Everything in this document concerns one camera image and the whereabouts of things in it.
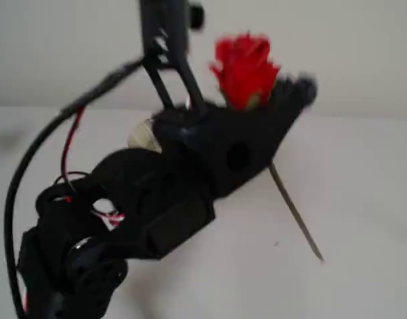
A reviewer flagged red and black wire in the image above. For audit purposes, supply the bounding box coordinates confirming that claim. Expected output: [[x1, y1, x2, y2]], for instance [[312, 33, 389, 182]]
[[53, 105, 88, 193]]

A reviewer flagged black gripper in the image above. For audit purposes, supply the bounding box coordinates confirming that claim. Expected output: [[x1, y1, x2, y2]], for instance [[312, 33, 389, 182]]
[[152, 104, 306, 200]]

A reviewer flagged striped onyx stone vase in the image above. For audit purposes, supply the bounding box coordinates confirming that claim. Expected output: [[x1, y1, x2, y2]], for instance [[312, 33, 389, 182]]
[[128, 118, 163, 156]]

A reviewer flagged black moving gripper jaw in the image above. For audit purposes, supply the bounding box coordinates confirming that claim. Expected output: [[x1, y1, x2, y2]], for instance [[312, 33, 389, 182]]
[[269, 72, 319, 109]]

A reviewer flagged thick black cable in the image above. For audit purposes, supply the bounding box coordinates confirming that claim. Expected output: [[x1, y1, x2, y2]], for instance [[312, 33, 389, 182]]
[[3, 58, 148, 319]]

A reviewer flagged red rose with green stem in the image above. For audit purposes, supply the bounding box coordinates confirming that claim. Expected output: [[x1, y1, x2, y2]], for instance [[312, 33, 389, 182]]
[[208, 31, 325, 263]]

